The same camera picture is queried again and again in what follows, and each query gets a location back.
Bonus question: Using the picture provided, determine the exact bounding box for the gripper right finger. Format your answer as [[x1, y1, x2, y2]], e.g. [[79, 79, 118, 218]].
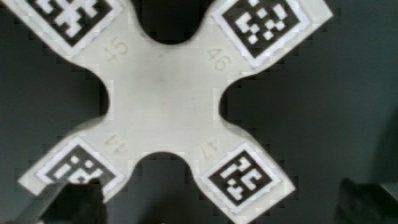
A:
[[335, 179, 398, 224]]

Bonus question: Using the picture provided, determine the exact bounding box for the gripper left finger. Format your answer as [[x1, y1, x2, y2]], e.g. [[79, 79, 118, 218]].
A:
[[17, 178, 107, 224]]

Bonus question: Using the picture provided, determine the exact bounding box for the white cross-shaped table base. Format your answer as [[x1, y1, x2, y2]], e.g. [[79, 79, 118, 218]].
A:
[[0, 0, 333, 224]]

